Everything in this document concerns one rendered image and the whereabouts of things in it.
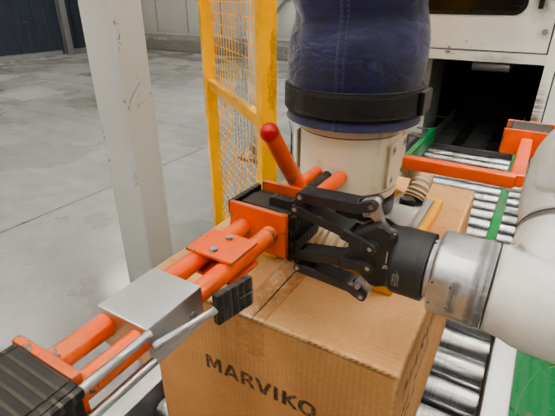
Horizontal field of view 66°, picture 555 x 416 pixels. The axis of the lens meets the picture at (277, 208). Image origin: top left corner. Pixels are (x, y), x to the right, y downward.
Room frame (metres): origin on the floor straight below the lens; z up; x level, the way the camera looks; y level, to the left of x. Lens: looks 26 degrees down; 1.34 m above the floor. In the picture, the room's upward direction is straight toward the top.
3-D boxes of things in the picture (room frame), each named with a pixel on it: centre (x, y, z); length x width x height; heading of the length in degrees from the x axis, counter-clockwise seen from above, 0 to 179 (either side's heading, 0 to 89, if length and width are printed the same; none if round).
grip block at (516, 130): (0.83, -0.50, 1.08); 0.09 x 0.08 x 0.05; 59
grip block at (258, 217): (0.50, 0.00, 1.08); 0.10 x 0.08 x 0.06; 59
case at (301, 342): (0.71, -0.12, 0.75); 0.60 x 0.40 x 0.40; 150
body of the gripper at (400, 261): (0.41, -0.13, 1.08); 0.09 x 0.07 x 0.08; 59
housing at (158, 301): (0.31, 0.11, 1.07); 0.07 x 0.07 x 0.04; 59
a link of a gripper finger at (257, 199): (0.49, 0.01, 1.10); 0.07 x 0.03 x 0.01; 59
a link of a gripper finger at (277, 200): (0.47, -0.02, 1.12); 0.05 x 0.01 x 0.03; 59
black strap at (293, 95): (0.71, -0.13, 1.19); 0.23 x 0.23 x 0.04
